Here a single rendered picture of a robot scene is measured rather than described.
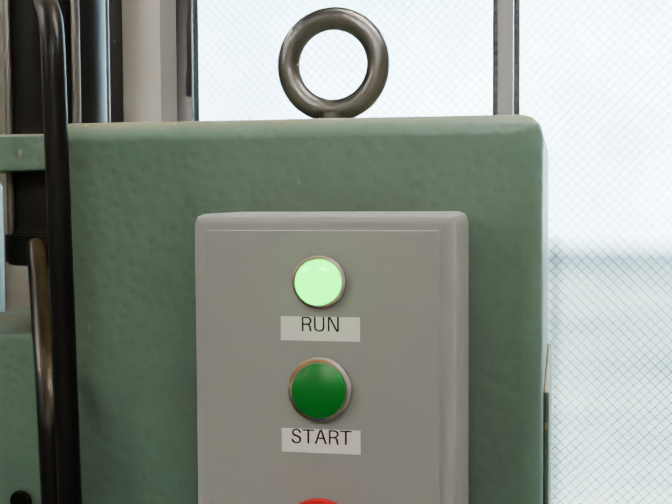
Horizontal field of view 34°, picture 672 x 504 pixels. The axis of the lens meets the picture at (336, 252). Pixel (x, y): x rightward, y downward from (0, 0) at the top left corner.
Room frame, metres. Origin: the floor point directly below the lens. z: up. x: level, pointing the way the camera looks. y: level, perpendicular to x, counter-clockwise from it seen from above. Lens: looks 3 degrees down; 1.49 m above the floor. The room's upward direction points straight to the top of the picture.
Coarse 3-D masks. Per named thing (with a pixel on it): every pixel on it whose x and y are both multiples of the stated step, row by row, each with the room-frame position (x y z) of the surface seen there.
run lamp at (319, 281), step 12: (300, 264) 0.40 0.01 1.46; (312, 264) 0.40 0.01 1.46; (324, 264) 0.40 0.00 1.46; (336, 264) 0.40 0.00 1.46; (300, 276) 0.40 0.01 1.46; (312, 276) 0.40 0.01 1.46; (324, 276) 0.40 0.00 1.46; (336, 276) 0.40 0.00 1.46; (300, 288) 0.40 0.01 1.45; (312, 288) 0.40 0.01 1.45; (324, 288) 0.40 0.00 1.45; (336, 288) 0.40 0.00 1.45; (300, 300) 0.40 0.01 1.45; (312, 300) 0.40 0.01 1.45; (324, 300) 0.40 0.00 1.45; (336, 300) 0.40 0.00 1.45
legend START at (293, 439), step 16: (288, 432) 0.40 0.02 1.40; (304, 432) 0.40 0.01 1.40; (320, 432) 0.40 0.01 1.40; (336, 432) 0.40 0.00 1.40; (352, 432) 0.40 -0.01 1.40; (288, 448) 0.40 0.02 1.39; (304, 448) 0.40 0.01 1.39; (320, 448) 0.40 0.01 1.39; (336, 448) 0.40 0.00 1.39; (352, 448) 0.40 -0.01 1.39
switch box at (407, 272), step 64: (256, 256) 0.41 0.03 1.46; (384, 256) 0.40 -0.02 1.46; (448, 256) 0.39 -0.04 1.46; (256, 320) 0.41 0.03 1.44; (384, 320) 0.40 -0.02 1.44; (448, 320) 0.39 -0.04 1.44; (256, 384) 0.41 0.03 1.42; (384, 384) 0.40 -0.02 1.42; (448, 384) 0.39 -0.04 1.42; (256, 448) 0.41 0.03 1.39; (384, 448) 0.40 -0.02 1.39; (448, 448) 0.39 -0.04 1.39
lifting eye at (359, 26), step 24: (312, 24) 0.57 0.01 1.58; (336, 24) 0.57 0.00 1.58; (360, 24) 0.57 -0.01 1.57; (288, 48) 0.58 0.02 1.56; (384, 48) 0.57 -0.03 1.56; (288, 72) 0.58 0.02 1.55; (384, 72) 0.57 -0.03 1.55; (288, 96) 0.58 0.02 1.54; (312, 96) 0.57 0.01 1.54; (360, 96) 0.57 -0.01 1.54
